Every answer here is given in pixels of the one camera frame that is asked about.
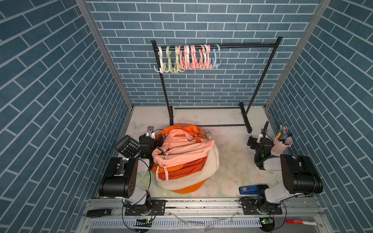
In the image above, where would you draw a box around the blue black stapler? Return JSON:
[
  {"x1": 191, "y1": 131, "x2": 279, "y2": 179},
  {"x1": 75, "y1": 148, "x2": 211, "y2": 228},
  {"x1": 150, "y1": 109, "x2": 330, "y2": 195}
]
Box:
[{"x1": 239, "y1": 184, "x2": 269, "y2": 195}]

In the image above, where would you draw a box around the white plastic hook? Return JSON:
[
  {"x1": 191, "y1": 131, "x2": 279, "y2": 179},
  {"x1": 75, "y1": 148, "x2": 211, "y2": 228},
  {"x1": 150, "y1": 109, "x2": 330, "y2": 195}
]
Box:
[{"x1": 153, "y1": 46, "x2": 164, "y2": 74}]

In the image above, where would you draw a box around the dark orange mesh bag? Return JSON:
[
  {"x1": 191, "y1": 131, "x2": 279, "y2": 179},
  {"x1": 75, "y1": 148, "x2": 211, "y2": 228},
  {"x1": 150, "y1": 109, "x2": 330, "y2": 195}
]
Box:
[{"x1": 152, "y1": 157, "x2": 207, "y2": 181}]

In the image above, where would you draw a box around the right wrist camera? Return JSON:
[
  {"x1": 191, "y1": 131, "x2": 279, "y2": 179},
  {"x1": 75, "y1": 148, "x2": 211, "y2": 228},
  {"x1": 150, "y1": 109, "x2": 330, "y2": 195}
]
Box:
[{"x1": 257, "y1": 121, "x2": 269, "y2": 143}]

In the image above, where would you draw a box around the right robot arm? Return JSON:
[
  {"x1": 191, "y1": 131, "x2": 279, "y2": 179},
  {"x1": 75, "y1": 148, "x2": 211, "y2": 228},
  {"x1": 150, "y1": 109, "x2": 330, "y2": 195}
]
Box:
[{"x1": 238, "y1": 134, "x2": 323, "y2": 215}]

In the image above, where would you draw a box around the pink sling bag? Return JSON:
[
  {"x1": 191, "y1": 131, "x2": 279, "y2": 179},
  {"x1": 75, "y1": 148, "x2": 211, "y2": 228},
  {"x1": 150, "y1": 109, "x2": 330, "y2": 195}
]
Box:
[{"x1": 151, "y1": 128, "x2": 216, "y2": 181}]

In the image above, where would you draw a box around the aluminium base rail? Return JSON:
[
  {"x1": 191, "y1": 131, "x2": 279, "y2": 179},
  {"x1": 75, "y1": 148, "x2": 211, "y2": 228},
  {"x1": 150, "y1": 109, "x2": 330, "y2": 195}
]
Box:
[{"x1": 77, "y1": 197, "x2": 332, "y2": 233}]

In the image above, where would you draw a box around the green plastic hook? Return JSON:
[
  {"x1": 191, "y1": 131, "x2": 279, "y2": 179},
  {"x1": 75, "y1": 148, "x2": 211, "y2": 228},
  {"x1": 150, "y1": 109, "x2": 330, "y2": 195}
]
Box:
[
  {"x1": 174, "y1": 46, "x2": 185, "y2": 74},
  {"x1": 164, "y1": 46, "x2": 175, "y2": 74}
]

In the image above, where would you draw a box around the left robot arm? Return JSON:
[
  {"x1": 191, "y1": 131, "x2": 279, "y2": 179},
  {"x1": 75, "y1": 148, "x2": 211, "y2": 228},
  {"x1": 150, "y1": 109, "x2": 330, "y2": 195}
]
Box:
[{"x1": 99, "y1": 133, "x2": 166, "y2": 218}]

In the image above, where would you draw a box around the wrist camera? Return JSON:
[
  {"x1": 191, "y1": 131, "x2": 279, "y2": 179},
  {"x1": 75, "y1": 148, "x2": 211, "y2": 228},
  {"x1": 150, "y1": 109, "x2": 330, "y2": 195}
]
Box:
[
  {"x1": 146, "y1": 126, "x2": 155, "y2": 139},
  {"x1": 257, "y1": 121, "x2": 269, "y2": 143}
]

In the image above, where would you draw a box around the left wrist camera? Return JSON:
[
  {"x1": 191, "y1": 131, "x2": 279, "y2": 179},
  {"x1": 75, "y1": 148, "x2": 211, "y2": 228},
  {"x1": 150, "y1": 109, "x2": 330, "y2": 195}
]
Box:
[{"x1": 146, "y1": 126, "x2": 155, "y2": 139}]

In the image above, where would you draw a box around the red white marker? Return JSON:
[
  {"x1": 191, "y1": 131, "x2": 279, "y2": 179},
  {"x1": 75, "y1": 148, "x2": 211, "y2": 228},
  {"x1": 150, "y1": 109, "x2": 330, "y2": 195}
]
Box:
[{"x1": 286, "y1": 219, "x2": 318, "y2": 226}]

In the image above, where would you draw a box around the pink pen cup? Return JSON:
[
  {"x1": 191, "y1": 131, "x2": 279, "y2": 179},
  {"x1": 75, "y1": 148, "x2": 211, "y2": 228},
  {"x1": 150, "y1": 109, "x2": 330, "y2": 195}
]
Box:
[{"x1": 272, "y1": 125, "x2": 293, "y2": 154}]

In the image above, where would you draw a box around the black clothes rack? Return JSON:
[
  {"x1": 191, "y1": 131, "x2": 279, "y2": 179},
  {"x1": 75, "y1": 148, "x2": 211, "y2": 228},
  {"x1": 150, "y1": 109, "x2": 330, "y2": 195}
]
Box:
[{"x1": 151, "y1": 37, "x2": 284, "y2": 134}]

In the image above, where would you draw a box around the light blue plastic hook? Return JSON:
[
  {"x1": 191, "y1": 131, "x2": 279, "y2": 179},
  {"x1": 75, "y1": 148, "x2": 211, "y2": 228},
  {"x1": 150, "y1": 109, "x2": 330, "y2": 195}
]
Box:
[{"x1": 213, "y1": 44, "x2": 221, "y2": 69}]

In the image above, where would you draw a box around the black calculator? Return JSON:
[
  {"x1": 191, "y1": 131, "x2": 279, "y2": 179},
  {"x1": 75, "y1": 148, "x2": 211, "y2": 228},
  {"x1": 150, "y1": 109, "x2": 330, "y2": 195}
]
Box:
[{"x1": 114, "y1": 135, "x2": 140, "y2": 158}]

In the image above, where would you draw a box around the beige sling bag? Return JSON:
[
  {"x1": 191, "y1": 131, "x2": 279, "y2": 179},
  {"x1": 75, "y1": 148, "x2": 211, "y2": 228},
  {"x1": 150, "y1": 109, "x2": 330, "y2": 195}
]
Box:
[{"x1": 157, "y1": 145, "x2": 220, "y2": 191}]

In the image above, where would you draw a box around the orange sling bag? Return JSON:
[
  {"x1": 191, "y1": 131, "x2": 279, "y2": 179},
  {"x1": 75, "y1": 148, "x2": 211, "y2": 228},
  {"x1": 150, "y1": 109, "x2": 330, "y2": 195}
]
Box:
[
  {"x1": 151, "y1": 124, "x2": 209, "y2": 175},
  {"x1": 172, "y1": 179, "x2": 207, "y2": 194}
]

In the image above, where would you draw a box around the black remote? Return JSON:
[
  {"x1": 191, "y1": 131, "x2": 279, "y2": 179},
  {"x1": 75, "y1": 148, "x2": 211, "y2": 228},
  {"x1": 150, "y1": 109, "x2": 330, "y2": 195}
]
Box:
[{"x1": 86, "y1": 209, "x2": 112, "y2": 217}]

